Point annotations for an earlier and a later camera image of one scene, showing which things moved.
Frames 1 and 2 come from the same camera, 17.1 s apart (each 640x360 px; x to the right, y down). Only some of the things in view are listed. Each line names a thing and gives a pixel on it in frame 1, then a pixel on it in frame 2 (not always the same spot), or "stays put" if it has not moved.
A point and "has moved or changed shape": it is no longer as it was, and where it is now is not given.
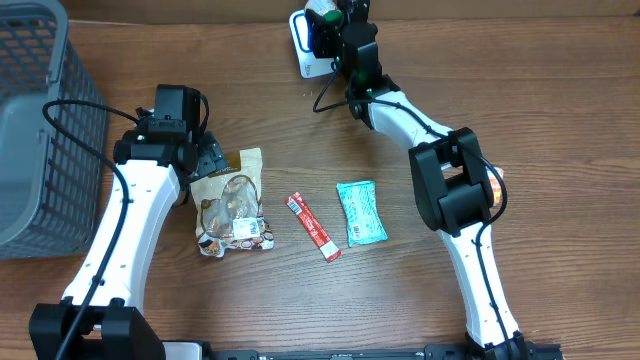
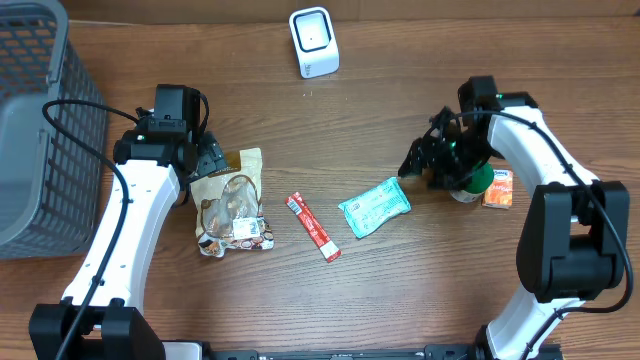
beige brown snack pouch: x=228 y=206 stays put
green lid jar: x=328 y=9 has moved or changed shape
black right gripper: x=323 y=31 → x=435 y=151
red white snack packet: x=312 y=227 stays put
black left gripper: x=212 y=157 stays put
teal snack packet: x=364 y=223 → x=375 y=207
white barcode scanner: x=309 y=65 stays put
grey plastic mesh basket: x=52 y=188 stays put
